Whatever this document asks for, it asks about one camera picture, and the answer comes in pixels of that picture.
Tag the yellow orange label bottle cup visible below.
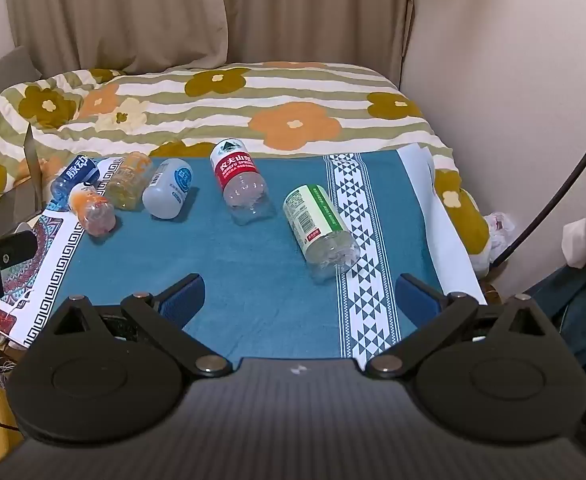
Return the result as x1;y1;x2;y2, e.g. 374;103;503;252
106;152;153;210

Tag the blue patterned cloth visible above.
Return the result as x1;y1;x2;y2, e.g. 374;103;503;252
0;145;482;363

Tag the white plastic bag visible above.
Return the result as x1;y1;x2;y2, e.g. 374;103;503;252
484;211;515;261

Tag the black cable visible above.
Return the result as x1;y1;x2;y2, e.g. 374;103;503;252
488;109;586;267

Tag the dark blue label bottle cup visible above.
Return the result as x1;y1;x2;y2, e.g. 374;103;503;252
50;155;100;205

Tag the floral striped duvet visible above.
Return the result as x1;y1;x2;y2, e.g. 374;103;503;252
0;62;490;275

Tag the red label bottle cup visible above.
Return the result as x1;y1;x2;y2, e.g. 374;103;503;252
209;139;275;226

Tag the grey cardboard flap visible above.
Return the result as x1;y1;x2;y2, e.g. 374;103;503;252
0;126;45;237

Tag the grey headboard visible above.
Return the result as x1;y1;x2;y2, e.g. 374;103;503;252
0;47;42;94

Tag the white blue label bottle cup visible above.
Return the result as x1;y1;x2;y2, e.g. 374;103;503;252
142;158;193;220

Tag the green label bottle cup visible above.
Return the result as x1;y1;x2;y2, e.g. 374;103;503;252
282;184;360;283

